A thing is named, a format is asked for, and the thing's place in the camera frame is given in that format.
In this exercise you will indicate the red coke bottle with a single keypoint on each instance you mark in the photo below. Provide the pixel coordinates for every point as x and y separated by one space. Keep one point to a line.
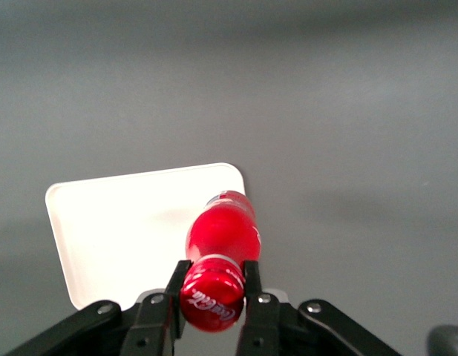
221 230

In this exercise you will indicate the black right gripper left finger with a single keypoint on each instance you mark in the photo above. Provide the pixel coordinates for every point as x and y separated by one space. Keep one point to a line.
154 322

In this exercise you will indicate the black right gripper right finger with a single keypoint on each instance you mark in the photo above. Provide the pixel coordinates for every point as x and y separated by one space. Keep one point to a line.
265 326

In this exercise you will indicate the white rectangular tray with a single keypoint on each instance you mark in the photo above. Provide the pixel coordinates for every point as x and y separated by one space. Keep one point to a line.
121 230

